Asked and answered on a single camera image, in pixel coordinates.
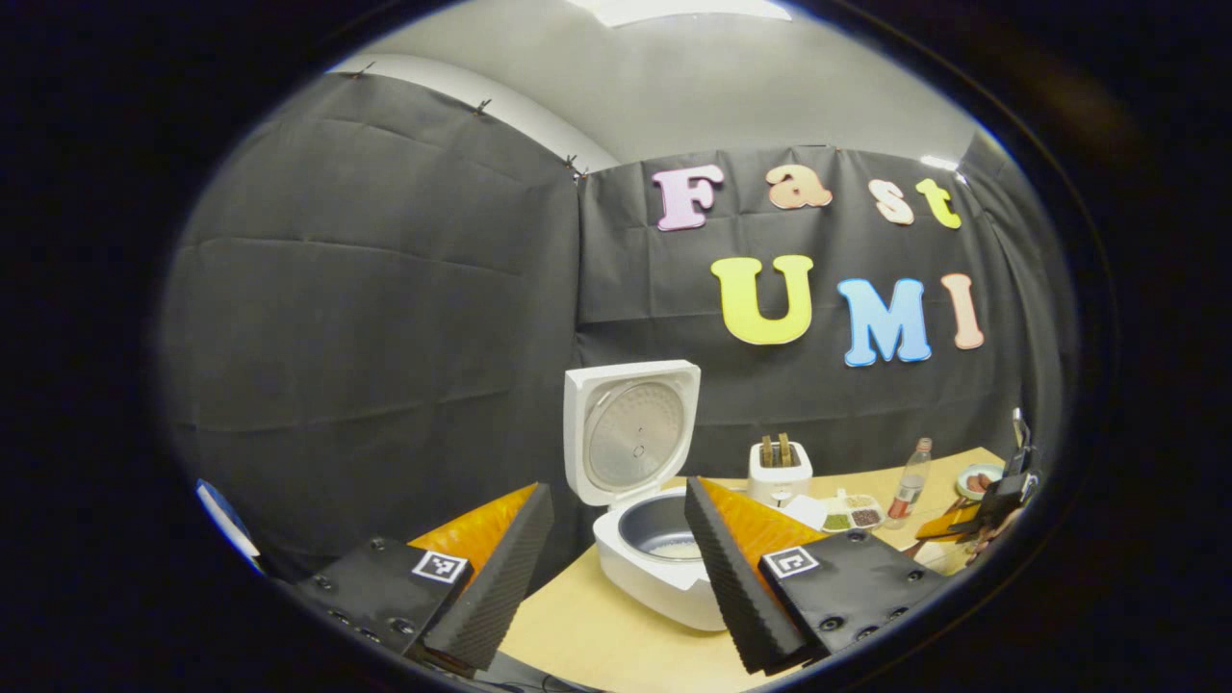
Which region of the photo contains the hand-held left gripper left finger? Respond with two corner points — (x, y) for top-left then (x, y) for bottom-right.
(294, 481), (557, 675)

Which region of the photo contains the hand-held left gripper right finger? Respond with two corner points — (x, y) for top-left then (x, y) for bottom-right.
(683, 476), (949, 675)

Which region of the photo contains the white rice cooker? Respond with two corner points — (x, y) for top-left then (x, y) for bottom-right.
(563, 359), (732, 633)

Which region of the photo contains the pale green plate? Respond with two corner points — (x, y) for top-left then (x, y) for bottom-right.
(956, 464), (1007, 501)

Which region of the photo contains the clear plastic bottle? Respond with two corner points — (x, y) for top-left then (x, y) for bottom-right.
(885, 438), (933, 530)

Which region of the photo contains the white divided grain tray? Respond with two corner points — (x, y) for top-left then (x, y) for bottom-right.
(818, 489), (885, 533)

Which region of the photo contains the white toaster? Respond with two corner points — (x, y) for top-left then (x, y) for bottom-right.
(748, 441), (814, 508)

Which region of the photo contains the black backdrop cloth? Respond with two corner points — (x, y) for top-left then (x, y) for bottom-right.
(159, 72), (1069, 578)

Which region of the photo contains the white blue-edged panel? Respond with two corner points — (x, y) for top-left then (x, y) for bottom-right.
(195, 478), (261, 569)

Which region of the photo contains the large ceiling light panel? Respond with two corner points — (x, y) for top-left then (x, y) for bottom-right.
(568, 0), (792, 27)

